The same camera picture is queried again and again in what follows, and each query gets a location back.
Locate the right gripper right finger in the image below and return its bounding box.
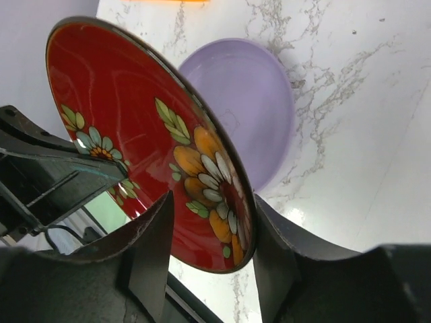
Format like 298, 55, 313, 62
253, 198, 430, 322

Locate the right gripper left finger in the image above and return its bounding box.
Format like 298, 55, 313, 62
1, 192, 174, 322

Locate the purple plastic plate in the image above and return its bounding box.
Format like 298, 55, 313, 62
179, 38, 295, 192

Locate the red floral plate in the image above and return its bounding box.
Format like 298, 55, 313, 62
45, 16, 257, 274

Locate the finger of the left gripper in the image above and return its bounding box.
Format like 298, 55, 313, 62
1, 105, 127, 242

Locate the orange cutting mat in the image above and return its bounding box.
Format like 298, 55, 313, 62
128, 0, 210, 3

